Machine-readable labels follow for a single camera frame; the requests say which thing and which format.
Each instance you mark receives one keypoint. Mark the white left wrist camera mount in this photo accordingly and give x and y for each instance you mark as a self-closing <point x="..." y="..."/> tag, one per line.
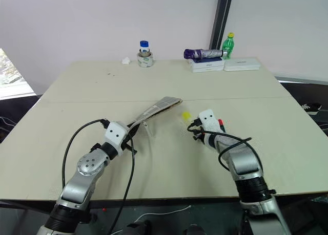
<point x="115" y="134"/>

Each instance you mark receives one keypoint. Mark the dark vertical pillar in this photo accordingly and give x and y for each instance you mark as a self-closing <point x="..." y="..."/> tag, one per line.
<point x="220" y="20"/>

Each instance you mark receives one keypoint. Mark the white box with dark lid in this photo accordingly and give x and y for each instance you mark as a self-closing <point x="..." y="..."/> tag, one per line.
<point x="207" y="62"/>

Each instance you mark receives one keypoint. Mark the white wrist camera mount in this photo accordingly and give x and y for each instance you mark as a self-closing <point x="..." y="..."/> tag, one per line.
<point x="210" y="122"/>
<point x="115" y="134"/>

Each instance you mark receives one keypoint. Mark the blue capped white bottle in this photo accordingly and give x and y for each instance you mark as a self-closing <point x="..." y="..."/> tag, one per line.
<point x="144" y="46"/>

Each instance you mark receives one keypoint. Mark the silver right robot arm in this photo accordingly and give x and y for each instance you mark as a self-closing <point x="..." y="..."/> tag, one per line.
<point x="243" y="163"/>

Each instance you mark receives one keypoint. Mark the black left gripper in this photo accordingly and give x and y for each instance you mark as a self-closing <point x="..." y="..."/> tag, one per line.
<point x="126" y="142"/>

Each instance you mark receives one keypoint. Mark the long white box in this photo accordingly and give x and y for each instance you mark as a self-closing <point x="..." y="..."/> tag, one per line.
<point x="241" y="64"/>

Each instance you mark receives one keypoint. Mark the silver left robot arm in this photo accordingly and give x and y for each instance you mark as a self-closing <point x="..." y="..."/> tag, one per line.
<point x="85" y="166"/>

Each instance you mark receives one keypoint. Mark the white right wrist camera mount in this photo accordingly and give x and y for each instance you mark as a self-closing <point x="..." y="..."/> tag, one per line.
<point x="210" y="122"/>

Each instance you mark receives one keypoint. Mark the flat white box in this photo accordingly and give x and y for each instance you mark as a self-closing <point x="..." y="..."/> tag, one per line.
<point x="207" y="69"/>

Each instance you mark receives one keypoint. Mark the white tape roll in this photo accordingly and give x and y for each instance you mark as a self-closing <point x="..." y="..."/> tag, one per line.
<point x="145" y="61"/>

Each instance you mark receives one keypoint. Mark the yellow highlighter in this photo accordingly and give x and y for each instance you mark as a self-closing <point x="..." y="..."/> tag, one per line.
<point x="186" y="116"/>

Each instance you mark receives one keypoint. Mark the purple folded umbrella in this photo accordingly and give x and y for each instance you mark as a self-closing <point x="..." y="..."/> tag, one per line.
<point x="202" y="53"/>

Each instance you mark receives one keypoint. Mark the black and white shoe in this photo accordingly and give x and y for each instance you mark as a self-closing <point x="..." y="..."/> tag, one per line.
<point x="312" y="109"/>

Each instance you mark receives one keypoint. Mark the crumpled white paper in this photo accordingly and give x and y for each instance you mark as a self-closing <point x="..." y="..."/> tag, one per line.
<point x="125" y="61"/>

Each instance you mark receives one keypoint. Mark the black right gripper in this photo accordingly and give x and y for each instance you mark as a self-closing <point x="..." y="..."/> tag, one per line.
<point x="197" y="135"/>

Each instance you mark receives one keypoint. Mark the green plastic bottle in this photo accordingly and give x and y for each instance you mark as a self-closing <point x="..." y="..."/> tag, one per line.
<point x="228" y="49"/>

